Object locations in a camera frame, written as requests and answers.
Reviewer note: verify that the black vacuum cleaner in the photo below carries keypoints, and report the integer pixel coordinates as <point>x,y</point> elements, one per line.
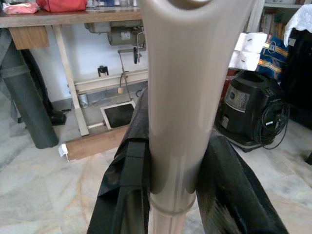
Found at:
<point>243,107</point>

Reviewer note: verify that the blue patterned bag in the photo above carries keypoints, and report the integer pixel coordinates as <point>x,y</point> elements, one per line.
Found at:
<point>273,58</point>

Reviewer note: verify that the red bag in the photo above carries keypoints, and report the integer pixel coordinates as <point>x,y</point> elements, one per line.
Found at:
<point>62,5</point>

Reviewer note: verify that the black furniture piece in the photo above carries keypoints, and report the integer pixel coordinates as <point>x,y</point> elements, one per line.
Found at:
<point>299,85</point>

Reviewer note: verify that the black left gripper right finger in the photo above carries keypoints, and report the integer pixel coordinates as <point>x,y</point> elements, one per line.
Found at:
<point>226,190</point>

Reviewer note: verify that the dark green rolled mat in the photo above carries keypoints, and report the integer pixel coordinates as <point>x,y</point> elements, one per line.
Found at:
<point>29,102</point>

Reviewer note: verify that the silver can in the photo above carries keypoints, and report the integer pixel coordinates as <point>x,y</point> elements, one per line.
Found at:
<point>83,100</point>

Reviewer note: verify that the wooden sewing table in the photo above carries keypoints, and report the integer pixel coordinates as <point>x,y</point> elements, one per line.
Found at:
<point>73,18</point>

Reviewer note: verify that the wooden plank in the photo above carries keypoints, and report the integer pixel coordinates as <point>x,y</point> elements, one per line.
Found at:
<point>92,146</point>

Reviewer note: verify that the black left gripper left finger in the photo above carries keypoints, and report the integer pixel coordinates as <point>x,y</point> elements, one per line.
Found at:
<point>129,175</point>

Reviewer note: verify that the white lace cloth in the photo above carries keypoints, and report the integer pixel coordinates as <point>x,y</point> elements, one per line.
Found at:
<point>299,22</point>

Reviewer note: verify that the small black clamp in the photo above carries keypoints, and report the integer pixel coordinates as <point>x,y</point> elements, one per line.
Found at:
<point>103,70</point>

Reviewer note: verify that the broom with beige grip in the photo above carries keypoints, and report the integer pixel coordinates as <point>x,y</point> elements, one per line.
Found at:
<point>182,97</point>

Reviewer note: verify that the pink packet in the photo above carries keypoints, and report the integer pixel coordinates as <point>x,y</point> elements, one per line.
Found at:
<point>20,7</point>

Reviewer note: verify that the black sewing treadle pedal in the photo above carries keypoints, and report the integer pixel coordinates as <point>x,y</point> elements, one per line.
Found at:
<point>119,114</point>

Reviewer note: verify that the bookshelf with books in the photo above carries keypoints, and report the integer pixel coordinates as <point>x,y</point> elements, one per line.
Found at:
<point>273,22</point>

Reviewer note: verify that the grey sewing machine motor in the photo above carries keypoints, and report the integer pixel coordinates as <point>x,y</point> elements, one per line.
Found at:
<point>122,35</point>

